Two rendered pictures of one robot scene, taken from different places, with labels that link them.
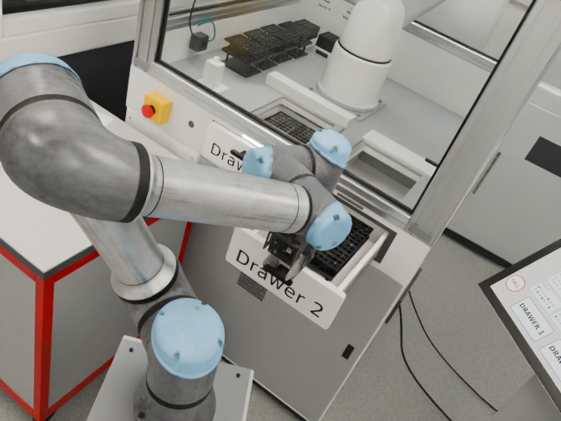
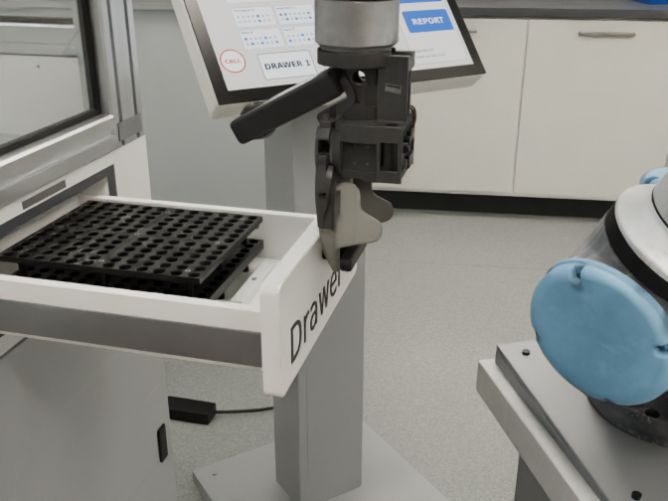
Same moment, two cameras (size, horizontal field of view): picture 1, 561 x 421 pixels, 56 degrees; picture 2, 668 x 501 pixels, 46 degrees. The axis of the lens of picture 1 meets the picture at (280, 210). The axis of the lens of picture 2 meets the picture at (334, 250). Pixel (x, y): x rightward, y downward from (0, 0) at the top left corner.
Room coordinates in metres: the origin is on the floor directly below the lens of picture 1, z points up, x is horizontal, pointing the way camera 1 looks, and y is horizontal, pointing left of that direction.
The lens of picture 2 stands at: (0.93, 0.67, 1.21)
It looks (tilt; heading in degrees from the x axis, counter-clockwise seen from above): 23 degrees down; 265
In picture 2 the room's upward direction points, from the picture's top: straight up
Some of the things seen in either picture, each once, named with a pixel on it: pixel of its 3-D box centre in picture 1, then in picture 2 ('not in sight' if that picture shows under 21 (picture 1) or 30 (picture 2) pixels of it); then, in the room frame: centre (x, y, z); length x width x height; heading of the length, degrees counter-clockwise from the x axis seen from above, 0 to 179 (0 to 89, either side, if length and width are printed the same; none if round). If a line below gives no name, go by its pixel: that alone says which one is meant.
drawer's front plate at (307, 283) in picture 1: (282, 276); (316, 276); (0.88, -0.06, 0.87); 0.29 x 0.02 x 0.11; 70
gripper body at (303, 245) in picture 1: (295, 229); (363, 114); (0.83, -0.04, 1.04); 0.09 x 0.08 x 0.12; 160
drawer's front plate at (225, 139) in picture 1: (246, 161); not in sight; (1.27, 0.14, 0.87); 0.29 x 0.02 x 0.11; 70
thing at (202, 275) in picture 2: (306, 248); (226, 246); (0.97, -0.09, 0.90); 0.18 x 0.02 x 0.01; 70
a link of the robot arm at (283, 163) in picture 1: (281, 173); not in sight; (0.76, 0.02, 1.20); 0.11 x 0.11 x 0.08; 42
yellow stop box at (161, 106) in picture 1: (156, 108); not in sight; (1.36, 0.45, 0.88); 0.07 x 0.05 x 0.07; 70
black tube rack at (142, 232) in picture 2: (322, 238); (139, 261); (1.07, -0.12, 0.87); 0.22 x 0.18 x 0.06; 160
